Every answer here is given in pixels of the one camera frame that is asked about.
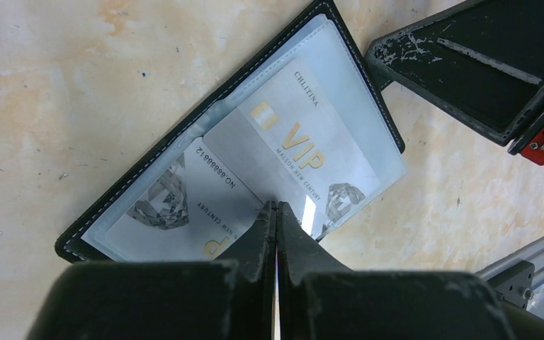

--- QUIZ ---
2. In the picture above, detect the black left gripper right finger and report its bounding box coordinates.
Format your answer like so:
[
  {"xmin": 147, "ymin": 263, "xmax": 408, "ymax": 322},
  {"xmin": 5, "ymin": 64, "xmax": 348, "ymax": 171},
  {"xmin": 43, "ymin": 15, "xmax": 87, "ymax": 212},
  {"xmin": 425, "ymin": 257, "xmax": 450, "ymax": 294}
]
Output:
[{"xmin": 276, "ymin": 202, "xmax": 351, "ymax": 339}]

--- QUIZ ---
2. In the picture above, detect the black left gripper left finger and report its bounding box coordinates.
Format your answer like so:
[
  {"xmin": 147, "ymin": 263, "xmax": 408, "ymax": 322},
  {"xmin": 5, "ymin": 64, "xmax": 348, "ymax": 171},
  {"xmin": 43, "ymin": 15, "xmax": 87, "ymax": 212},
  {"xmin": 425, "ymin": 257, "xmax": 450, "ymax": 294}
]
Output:
[{"xmin": 220, "ymin": 201, "xmax": 276, "ymax": 339}]

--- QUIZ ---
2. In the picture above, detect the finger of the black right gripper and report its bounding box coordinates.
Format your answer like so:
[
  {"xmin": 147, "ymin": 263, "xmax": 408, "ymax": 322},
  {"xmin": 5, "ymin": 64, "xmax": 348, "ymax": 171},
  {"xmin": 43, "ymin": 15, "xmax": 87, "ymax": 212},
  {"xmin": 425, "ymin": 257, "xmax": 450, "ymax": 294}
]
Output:
[{"xmin": 365, "ymin": 1, "xmax": 544, "ymax": 146}]

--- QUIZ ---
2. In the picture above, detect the black leather card holder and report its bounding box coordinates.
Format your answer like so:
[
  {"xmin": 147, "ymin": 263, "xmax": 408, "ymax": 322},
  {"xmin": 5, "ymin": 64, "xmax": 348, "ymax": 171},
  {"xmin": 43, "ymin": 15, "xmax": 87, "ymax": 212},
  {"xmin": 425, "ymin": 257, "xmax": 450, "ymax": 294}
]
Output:
[{"xmin": 55, "ymin": 1, "xmax": 406, "ymax": 262}]

